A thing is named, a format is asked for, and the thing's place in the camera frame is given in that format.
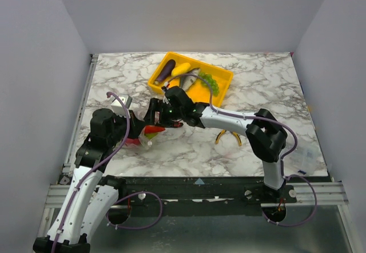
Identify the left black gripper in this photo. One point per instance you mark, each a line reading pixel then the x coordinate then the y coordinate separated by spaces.
pixel 136 125

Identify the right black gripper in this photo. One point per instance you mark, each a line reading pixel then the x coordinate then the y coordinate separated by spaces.
pixel 156 111

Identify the orange carrot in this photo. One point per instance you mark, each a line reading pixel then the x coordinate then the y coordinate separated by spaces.
pixel 149 129

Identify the clear zip top bag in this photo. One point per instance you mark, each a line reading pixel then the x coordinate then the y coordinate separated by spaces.
pixel 145 142

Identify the red tomato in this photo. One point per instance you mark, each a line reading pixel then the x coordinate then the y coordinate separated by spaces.
pixel 132 142

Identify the green celery stalk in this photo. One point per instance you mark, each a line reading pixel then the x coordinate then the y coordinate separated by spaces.
pixel 151 135

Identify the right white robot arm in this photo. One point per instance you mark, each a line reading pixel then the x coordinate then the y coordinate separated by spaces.
pixel 267 137

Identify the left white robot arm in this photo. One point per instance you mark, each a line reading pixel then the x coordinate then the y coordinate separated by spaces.
pixel 85 173

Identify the small clear plastic bag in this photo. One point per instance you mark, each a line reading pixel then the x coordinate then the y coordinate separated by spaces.
pixel 303 160

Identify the red black utility knife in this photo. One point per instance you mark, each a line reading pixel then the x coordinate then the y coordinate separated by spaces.
pixel 177 124

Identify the grey toy fish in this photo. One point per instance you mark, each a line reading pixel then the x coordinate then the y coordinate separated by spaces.
pixel 187 81

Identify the purple eggplant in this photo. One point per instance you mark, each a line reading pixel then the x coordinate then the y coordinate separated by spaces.
pixel 165 72

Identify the yellow squash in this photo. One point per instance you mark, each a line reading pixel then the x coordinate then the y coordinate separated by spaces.
pixel 181 69

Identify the yellow plastic tray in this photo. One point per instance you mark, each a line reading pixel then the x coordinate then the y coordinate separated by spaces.
pixel 196 89

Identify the green grape bunch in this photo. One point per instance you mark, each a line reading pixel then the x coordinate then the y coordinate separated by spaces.
pixel 209 80

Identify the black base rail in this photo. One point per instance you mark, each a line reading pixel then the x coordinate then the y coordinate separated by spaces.
pixel 173 196

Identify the aluminium extrusion frame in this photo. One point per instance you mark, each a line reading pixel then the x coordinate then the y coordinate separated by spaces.
pixel 260 81

